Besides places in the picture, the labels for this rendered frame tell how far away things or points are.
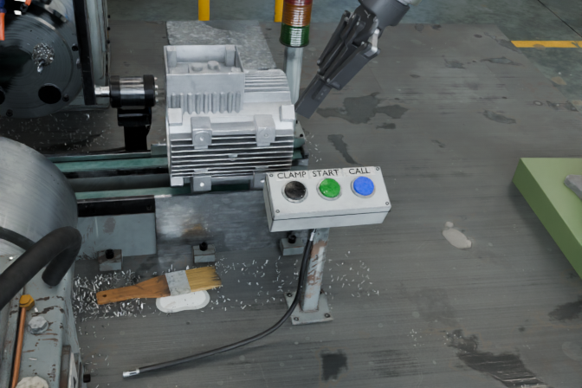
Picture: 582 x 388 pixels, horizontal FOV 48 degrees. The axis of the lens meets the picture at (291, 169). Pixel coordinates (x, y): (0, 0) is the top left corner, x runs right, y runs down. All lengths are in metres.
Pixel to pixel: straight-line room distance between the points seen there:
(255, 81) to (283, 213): 0.28
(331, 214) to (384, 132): 0.69
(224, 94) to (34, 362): 0.57
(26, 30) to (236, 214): 0.49
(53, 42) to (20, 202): 0.54
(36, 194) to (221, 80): 0.35
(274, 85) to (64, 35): 0.41
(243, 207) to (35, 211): 0.44
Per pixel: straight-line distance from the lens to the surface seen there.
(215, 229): 1.17
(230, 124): 1.05
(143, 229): 1.17
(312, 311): 1.11
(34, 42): 1.29
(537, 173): 1.46
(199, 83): 1.03
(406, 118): 1.66
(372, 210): 0.94
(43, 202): 0.83
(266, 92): 1.07
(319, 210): 0.91
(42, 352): 0.62
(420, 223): 1.33
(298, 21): 1.37
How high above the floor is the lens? 1.63
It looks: 36 degrees down
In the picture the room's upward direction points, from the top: 6 degrees clockwise
